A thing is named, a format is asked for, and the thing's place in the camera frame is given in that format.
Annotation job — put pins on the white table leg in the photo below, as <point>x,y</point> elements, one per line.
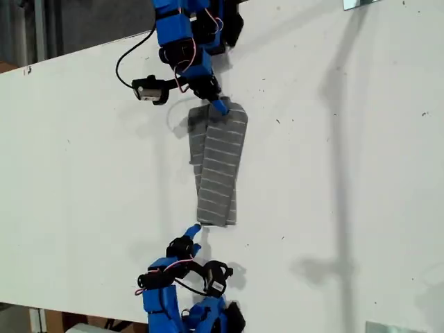
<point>37,320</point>

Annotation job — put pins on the black camera stalk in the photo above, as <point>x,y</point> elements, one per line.
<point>178,83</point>
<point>197,267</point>

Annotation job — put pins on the black table clamp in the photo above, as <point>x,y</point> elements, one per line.
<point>236,317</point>
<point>236,24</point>

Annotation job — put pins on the grey metal post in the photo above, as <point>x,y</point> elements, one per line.
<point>40,31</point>

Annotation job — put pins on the grey striped towel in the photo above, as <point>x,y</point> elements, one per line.
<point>222,156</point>

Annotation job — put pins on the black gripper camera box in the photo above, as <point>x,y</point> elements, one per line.
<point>215,286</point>
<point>152,86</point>

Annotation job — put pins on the white plastic container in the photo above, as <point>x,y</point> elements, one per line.
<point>86,329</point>

